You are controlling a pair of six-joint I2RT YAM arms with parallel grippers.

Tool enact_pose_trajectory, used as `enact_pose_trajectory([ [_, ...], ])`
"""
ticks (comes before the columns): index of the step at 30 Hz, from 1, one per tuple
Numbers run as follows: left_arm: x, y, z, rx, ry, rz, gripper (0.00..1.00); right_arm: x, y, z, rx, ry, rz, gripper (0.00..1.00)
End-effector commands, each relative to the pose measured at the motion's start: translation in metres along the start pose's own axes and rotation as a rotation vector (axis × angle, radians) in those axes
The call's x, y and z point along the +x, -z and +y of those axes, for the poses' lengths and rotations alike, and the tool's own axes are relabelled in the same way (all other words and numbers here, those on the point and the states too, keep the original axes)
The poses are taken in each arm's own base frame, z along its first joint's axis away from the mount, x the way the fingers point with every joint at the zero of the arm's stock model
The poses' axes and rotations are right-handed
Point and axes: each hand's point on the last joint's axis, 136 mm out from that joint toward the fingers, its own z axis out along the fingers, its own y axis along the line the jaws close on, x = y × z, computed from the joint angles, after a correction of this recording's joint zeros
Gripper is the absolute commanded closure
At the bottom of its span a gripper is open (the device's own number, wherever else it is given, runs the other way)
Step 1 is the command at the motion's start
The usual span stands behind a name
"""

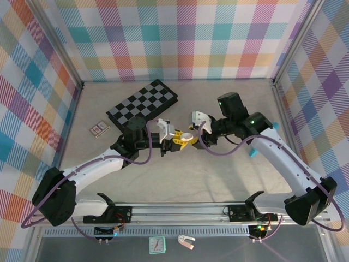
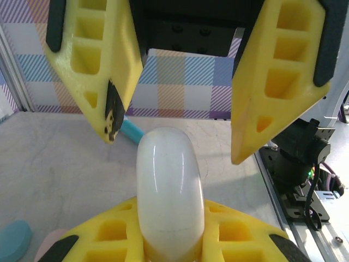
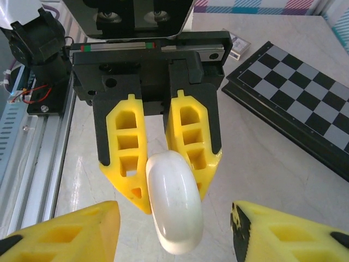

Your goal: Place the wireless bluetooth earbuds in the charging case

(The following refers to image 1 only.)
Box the slotted metal cable strip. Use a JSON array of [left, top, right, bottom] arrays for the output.
[[43, 228, 273, 237]]

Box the teal square clock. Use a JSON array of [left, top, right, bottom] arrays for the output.
[[148, 235, 166, 255]]

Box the aluminium frame post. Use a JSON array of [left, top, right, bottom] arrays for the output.
[[27, 0, 85, 91], [271, 0, 327, 86]]

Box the black controller board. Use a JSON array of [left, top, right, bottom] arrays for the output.
[[248, 223, 270, 237], [93, 224, 127, 237]]

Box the small playing card box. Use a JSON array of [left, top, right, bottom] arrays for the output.
[[89, 119, 111, 139]]

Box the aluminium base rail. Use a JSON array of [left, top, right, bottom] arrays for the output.
[[32, 201, 331, 227]]

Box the white pink small tool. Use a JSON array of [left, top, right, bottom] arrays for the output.
[[177, 234, 196, 251]]

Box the blue cylindrical device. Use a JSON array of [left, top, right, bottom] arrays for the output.
[[249, 122, 280, 159]]

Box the black grey chessboard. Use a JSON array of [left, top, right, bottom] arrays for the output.
[[105, 79, 179, 132]]

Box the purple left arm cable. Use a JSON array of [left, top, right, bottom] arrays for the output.
[[21, 119, 158, 242]]

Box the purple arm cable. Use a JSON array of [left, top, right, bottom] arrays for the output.
[[21, 119, 158, 242], [197, 121, 344, 242]]

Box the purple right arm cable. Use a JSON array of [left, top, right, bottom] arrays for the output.
[[197, 121, 344, 242]]

